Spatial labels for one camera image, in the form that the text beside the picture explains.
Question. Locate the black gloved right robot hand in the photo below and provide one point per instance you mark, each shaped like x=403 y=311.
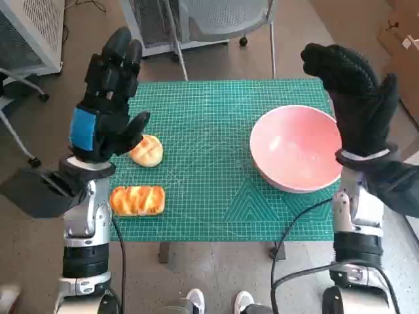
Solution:
x=360 y=108

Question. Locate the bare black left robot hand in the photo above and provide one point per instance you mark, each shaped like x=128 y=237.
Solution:
x=108 y=127

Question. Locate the round toy bread bun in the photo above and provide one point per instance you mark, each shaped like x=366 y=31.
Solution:
x=149 y=153

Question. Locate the pink bowl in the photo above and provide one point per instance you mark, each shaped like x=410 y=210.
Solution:
x=294 y=147

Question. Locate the long striped toy bread loaf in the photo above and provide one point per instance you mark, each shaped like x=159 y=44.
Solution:
x=137 y=201

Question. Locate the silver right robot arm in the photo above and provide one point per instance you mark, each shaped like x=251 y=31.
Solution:
x=357 y=216

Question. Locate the brown cardboard box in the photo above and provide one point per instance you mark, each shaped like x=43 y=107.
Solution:
x=407 y=65

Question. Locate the green cutting mat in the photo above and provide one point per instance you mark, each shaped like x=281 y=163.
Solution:
x=203 y=147

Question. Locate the grey office chair with casters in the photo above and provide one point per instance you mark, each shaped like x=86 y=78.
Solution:
x=16 y=85

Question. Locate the white perforated wheeled cabinet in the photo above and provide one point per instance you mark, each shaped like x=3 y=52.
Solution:
x=154 y=26

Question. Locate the large white perforated cabinet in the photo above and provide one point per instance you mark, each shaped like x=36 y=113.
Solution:
x=39 y=32

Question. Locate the dark table leg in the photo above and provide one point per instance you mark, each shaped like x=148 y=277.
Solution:
x=280 y=252
x=164 y=253

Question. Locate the grey mesh chair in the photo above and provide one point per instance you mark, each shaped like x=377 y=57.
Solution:
x=229 y=16

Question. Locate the white right robot foot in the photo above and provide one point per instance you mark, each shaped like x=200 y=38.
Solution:
x=244 y=301

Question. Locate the grey right robot leg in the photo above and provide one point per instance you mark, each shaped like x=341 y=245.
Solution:
x=260 y=310

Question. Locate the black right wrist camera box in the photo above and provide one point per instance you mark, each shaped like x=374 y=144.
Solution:
x=399 y=189

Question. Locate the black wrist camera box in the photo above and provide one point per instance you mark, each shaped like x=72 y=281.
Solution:
x=399 y=189
x=32 y=193

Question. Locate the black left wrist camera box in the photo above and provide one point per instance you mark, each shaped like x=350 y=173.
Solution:
x=32 y=193

